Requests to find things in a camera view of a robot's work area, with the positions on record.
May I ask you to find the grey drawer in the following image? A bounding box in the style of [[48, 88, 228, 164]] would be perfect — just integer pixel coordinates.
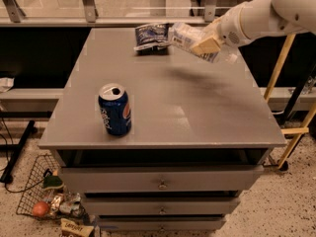
[[82, 197, 240, 216], [58, 165, 264, 194], [98, 216, 226, 231]]

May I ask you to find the crumpled silver wrapper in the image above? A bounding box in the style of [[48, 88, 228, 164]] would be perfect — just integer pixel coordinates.
[[50, 194, 82, 217]]

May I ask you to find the white crumpled paper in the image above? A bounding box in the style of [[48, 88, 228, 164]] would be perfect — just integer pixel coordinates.
[[0, 77, 14, 93]]

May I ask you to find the green sponge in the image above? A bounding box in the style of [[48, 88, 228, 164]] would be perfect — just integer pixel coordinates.
[[42, 176, 64, 191]]

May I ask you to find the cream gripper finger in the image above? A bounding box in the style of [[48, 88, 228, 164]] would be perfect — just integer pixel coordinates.
[[191, 34, 224, 55]]

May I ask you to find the tan snack bag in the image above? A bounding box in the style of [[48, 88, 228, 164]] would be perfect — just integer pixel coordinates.
[[60, 218, 94, 237]]

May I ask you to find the orange fruit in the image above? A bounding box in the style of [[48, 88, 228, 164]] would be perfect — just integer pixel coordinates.
[[32, 201, 49, 217]]

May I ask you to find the middle grey drawer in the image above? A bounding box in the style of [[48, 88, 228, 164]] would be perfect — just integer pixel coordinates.
[[82, 197, 240, 216]]

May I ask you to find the black wire basket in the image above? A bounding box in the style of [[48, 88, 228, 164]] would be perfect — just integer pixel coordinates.
[[15, 153, 87, 220]]

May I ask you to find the top grey drawer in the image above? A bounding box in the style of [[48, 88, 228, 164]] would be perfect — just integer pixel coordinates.
[[58, 165, 264, 194]]

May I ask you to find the blue chip bag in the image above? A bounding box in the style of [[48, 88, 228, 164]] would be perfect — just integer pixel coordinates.
[[134, 23, 170, 51]]

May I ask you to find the bottom grey drawer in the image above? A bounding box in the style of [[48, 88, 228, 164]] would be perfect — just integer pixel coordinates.
[[98, 216, 226, 231]]

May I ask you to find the grey drawer cabinet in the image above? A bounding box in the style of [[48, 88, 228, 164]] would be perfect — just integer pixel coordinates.
[[39, 28, 284, 223]]

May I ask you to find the clear plastic bottle blue label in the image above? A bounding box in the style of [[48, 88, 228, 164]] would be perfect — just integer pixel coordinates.
[[168, 22, 238, 64]]

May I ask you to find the black cable on floor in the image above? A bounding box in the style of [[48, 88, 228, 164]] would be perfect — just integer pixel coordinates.
[[0, 116, 45, 194]]

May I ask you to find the black metal stand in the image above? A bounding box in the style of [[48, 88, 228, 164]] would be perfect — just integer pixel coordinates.
[[0, 111, 52, 184]]

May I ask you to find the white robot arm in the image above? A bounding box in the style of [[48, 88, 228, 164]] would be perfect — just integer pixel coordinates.
[[191, 0, 316, 55]]

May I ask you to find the blue Pepsi soda can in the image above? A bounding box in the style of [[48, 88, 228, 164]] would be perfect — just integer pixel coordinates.
[[98, 83, 131, 136]]

